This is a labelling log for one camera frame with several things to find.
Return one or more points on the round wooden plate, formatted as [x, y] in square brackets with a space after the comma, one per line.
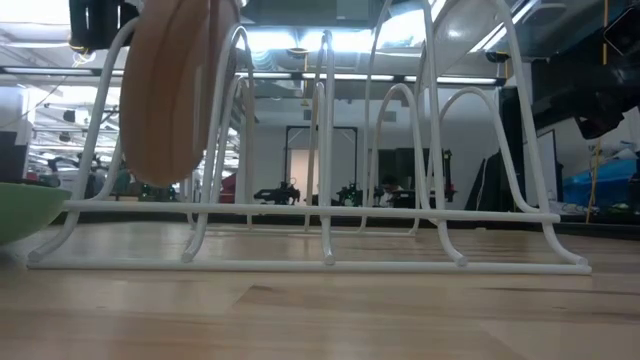
[160, 100]

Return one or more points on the person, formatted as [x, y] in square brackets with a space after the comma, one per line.
[391, 186]

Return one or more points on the green plate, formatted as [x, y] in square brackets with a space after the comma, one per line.
[25, 210]

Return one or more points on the blue tarp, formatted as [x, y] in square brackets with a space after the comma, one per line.
[607, 182]

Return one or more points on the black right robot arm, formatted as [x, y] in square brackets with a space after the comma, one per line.
[575, 85]

